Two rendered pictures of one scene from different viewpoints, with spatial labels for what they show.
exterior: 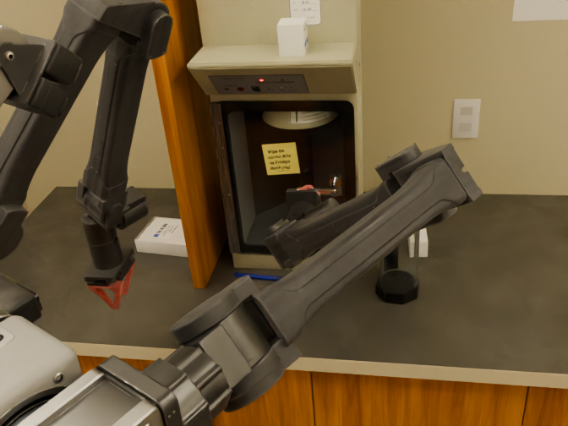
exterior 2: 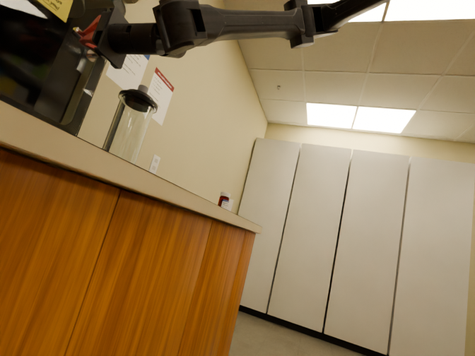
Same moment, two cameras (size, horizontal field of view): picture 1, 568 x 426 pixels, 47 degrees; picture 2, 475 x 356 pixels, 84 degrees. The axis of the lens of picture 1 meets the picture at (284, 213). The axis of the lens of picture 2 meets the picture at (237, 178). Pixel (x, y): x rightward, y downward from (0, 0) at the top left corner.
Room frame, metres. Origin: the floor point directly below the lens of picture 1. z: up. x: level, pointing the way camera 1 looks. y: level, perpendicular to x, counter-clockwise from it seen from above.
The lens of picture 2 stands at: (0.78, 0.41, 0.87)
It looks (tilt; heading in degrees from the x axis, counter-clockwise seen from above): 12 degrees up; 277
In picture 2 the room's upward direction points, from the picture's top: 14 degrees clockwise
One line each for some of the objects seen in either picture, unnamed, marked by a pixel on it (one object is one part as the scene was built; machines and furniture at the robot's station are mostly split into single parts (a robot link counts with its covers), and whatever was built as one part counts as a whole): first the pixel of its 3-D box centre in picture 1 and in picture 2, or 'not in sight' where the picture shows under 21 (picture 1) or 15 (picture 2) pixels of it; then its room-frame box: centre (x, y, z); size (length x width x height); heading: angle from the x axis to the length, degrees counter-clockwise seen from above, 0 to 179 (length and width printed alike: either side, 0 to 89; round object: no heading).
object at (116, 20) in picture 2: (302, 217); (125, 39); (1.13, -0.04, 1.20); 0.07 x 0.07 x 0.10; 78
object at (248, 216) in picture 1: (288, 183); (46, 23); (1.30, -0.02, 1.19); 0.30 x 0.01 x 0.40; 77
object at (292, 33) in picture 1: (292, 36); not in sight; (1.24, -0.05, 1.54); 0.05 x 0.05 x 0.06; 79
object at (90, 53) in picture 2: (318, 187); (86, 45); (1.25, -0.08, 1.20); 0.10 x 0.05 x 0.03; 77
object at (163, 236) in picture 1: (172, 236); not in sight; (1.48, 0.31, 0.96); 0.16 x 0.12 x 0.04; 71
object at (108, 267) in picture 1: (106, 253); not in sight; (1.04, 0.35, 1.21); 0.10 x 0.07 x 0.07; 168
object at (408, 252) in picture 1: (398, 248); (126, 134); (1.19, -0.25, 1.06); 0.11 x 0.11 x 0.21
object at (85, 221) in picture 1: (101, 225); not in sight; (1.05, 0.34, 1.27); 0.07 x 0.06 x 0.07; 139
